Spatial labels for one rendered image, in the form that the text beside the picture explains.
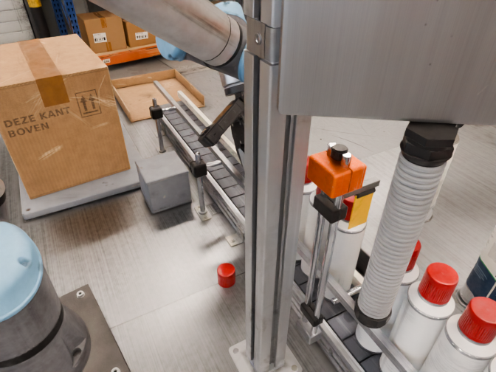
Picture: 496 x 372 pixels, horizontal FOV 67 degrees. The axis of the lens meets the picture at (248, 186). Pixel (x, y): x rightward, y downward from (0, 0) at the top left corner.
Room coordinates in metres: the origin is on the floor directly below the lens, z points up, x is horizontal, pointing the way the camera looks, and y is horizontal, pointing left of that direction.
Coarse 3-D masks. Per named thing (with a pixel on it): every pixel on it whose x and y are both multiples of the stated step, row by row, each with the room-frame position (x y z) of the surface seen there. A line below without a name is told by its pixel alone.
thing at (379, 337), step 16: (192, 128) 0.83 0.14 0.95; (224, 160) 0.68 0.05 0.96; (240, 176) 0.62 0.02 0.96; (304, 256) 0.41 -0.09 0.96; (320, 272) 0.37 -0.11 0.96; (336, 288) 0.34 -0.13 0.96; (352, 304) 0.32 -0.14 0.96; (384, 336) 0.27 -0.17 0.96; (384, 352) 0.25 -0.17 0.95; (400, 352) 0.25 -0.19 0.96; (400, 368) 0.23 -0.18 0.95
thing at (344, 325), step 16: (176, 112) 1.08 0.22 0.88; (192, 112) 1.07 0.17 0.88; (176, 128) 0.97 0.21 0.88; (192, 144) 0.88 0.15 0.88; (208, 160) 0.80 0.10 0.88; (224, 176) 0.73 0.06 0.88; (224, 192) 0.68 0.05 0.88; (240, 192) 0.67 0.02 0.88; (240, 208) 0.61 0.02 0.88; (304, 288) 0.41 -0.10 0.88; (336, 320) 0.34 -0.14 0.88; (352, 320) 0.34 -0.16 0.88; (352, 336) 0.32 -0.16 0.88; (352, 352) 0.29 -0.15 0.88; (368, 352) 0.29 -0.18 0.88; (368, 368) 0.27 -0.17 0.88
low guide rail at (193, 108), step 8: (184, 96) 1.12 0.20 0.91; (192, 104) 1.06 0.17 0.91; (200, 112) 1.00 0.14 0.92; (208, 120) 0.95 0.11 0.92; (224, 136) 0.86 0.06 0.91; (224, 144) 0.84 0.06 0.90; (232, 144) 0.82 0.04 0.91; (232, 152) 0.80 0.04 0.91; (352, 280) 0.40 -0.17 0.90; (360, 280) 0.39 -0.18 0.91
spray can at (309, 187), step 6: (306, 168) 0.47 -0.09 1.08; (306, 174) 0.47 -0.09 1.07; (306, 180) 0.47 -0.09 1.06; (306, 186) 0.47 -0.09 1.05; (312, 186) 0.48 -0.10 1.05; (306, 192) 0.47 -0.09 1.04; (306, 198) 0.46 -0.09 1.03; (306, 204) 0.47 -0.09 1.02; (306, 210) 0.47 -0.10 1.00; (300, 216) 0.46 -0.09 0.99; (306, 216) 0.47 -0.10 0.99; (300, 222) 0.46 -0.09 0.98; (300, 228) 0.46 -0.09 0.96; (300, 234) 0.46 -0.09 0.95; (300, 240) 0.46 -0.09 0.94; (300, 258) 0.47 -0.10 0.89
